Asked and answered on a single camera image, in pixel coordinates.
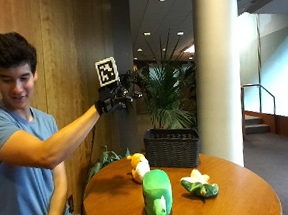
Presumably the white marker cube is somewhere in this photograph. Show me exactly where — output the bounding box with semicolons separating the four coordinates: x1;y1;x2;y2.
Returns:
94;55;121;89

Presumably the large palm plant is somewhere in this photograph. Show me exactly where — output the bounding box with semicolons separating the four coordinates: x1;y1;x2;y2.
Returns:
129;28;201;134

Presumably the dark woven basket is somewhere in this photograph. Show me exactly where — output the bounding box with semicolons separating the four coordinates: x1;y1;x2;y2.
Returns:
142;124;203;173

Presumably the small leafy plant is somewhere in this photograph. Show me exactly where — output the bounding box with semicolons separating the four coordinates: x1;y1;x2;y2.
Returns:
84;143;134;183

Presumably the yellow and white plush toy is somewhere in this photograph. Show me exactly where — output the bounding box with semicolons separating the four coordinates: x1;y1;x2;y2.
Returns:
126;151;152;185

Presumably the white round column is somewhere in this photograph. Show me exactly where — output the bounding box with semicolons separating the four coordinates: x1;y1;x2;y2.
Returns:
188;0;252;171

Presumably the green block plush toy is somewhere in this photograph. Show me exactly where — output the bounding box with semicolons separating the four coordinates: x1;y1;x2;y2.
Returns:
140;168;176;215

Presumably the round wooden table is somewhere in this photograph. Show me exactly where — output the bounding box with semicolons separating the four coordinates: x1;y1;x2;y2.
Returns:
79;145;283;215

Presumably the green and white plush toy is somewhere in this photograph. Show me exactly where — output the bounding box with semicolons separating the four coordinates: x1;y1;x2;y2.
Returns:
179;167;220;201

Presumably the metal stair handrail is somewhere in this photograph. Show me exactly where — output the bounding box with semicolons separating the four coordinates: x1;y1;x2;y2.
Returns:
238;81;280;141

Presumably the the person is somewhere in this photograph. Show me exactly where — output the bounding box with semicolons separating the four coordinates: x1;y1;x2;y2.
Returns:
0;27;73;215

